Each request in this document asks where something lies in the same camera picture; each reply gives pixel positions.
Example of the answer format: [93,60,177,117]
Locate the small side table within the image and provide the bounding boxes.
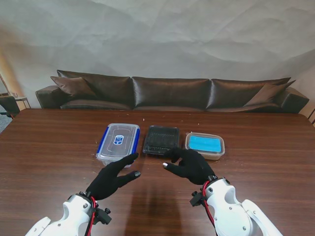
[13,92,32,109]

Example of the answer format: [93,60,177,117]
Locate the clear lid with blue insert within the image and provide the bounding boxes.
[185,132,226,156]

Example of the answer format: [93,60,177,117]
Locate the black ribbed plastic tray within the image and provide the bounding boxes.
[144,126,180,157]

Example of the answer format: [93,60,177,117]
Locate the thin clear plastic tray lid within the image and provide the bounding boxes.
[142,125,180,157]

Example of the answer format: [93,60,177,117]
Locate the kraft paper food container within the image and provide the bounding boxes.
[185,147,225,162]

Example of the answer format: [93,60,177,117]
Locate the dark brown leather sofa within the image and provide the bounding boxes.
[35,69,310,114]

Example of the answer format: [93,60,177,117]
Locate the red black right arm cables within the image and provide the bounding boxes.
[201,180,219,236]

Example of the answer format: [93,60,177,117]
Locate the red black arm cables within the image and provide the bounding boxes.
[85,195,98,236]
[201,180,219,236]

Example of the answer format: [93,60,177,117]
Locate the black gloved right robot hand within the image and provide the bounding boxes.
[161,147,217,185]

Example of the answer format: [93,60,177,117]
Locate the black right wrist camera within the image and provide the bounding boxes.
[189,191,205,207]

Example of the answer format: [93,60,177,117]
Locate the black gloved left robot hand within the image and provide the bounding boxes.
[85,152,141,201]

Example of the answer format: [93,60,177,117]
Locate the clear container with blue clips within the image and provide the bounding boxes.
[95,122,141,170]

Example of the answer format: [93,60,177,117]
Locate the black office chair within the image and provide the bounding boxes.
[0,95,21,118]

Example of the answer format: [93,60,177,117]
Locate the brown leather cushion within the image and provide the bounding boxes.
[50,76,99,100]
[243,80,297,107]

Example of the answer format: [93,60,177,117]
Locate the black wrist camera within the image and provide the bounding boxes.
[189,191,205,207]
[94,207,112,226]

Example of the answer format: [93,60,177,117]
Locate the clear lid with blue label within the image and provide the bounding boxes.
[97,122,140,159]

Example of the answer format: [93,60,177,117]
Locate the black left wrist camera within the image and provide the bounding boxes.
[94,207,112,226]

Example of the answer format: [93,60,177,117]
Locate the red black left arm cables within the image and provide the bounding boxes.
[85,195,98,236]

